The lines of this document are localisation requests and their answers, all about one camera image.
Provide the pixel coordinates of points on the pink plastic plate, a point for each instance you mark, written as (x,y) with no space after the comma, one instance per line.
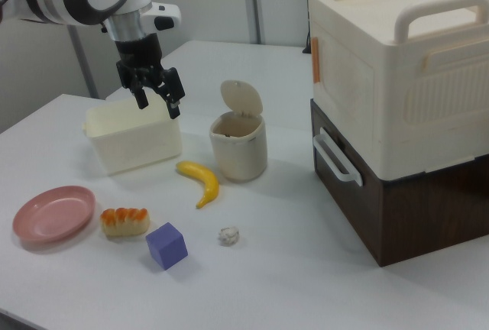
(53,215)

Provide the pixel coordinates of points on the dark brown drawer cabinet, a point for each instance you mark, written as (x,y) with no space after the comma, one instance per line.
(420,223)

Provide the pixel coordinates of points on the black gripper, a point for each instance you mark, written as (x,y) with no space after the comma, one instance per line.
(139,57)

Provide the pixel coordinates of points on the cream trash can with lid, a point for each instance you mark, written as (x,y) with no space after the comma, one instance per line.
(238,154)

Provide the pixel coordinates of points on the purple cube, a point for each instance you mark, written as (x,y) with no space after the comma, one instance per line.
(167,248)

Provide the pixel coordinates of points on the orange tag on box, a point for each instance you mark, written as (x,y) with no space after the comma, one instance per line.
(316,62)

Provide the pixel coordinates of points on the yellow banana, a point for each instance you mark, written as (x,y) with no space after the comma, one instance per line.
(208,183)

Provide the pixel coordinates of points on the cream toy appliance box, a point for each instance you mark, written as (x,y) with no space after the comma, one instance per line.
(382,78)

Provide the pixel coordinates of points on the crumpled white paper ball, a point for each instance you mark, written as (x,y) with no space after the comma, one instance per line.
(228,236)

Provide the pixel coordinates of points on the toy bread loaf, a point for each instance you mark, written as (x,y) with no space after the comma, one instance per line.
(124,223)

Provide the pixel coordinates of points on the cream open plastic bin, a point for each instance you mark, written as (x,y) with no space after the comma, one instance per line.
(130,146)

